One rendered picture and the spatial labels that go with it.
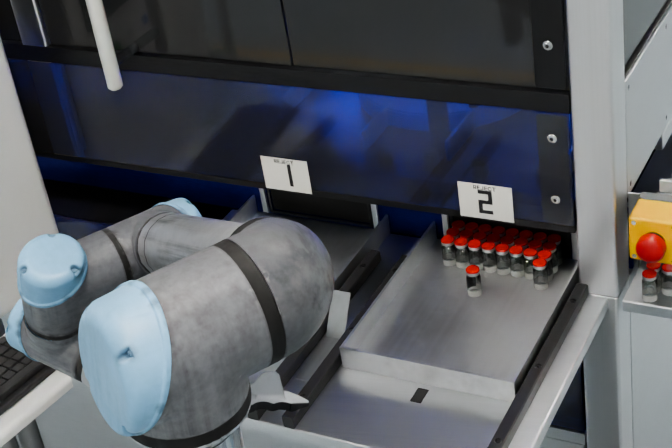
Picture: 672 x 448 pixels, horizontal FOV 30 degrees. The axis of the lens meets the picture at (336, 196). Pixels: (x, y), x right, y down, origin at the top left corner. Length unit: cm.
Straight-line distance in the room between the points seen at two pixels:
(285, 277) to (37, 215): 122
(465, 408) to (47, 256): 62
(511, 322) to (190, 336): 90
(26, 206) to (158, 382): 122
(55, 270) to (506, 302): 76
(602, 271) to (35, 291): 85
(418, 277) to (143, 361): 100
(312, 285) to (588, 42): 73
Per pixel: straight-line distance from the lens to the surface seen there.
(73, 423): 275
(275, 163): 200
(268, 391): 149
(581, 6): 167
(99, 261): 142
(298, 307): 105
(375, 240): 203
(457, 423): 169
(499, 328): 184
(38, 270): 139
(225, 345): 103
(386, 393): 175
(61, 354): 149
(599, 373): 199
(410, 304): 190
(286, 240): 108
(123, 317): 102
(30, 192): 221
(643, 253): 178
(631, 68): 180
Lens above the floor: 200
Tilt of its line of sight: 30 degrees down
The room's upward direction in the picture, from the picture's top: 9 degrees counter-clockwise
